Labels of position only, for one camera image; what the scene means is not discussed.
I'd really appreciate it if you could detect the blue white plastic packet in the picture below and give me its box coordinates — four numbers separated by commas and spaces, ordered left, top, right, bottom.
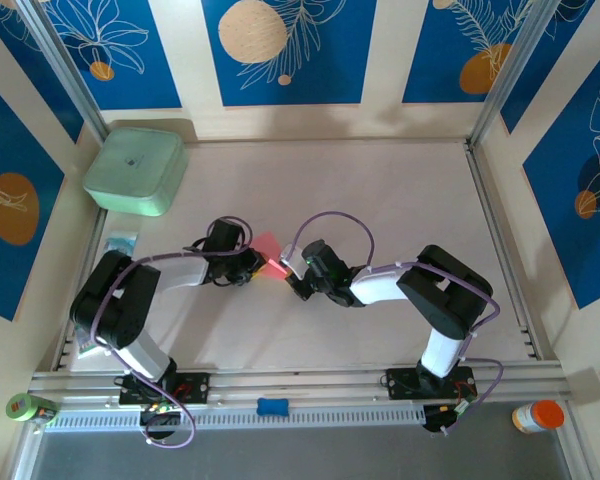
102, 230, 140, 257

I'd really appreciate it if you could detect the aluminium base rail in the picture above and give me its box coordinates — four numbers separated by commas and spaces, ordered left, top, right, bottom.
27, 369, 574, 401

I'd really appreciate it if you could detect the small circuit board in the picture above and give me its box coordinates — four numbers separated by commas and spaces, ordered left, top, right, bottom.
139, 402, 184, 441
423, 399, 476, 435

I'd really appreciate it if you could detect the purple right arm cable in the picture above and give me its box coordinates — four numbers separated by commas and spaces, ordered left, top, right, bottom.
293, 211, 506, 436

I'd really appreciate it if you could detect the aluminium frame post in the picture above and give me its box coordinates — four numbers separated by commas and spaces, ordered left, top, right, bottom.
469, 0, 569, 149
17, 0, 109, 144

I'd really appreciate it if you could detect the colourful printed plastic packet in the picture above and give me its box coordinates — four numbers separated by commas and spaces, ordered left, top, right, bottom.
74, 327, 106, 361

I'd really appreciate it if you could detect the pink square paper sheet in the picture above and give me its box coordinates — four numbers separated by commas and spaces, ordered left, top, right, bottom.
249, 230, 289, 279

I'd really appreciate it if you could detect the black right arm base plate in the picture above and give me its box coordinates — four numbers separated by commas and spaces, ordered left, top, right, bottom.
385, 367, 476, 401

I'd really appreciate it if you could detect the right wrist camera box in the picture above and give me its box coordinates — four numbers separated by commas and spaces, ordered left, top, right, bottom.
278, 243, 307, 280

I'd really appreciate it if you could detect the green tape roll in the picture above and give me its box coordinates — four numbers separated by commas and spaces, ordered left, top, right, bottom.
5, 393, 35, 424

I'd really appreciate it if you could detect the blue bone-shaped block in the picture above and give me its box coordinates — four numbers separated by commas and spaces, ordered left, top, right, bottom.
256, 397, 290, 417

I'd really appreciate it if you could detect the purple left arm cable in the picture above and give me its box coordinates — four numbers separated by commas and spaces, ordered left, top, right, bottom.
92, 215, 254, 449

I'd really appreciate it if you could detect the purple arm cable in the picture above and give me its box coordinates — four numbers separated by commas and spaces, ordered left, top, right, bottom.
92, 215, 254, 449
293, 211, 506, 436

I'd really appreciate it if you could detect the jar with orange lid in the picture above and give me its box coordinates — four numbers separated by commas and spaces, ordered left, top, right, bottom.
511, 399, 566, 435

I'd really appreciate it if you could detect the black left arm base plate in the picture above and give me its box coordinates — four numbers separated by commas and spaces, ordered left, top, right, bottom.
118, 372, 211, 406

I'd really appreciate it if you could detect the grey slotted cable duct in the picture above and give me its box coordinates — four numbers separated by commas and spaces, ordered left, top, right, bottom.
44, 404, 426, 429

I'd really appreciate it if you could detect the green black small canister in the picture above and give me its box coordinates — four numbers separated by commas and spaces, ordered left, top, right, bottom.
32, 398, 60, 426

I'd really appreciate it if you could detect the mint green square box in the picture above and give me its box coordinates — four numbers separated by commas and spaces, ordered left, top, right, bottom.
82, 128, 190, 218

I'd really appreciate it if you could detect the grey metal sheet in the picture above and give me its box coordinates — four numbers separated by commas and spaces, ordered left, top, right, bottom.
27, 427, 581, 480

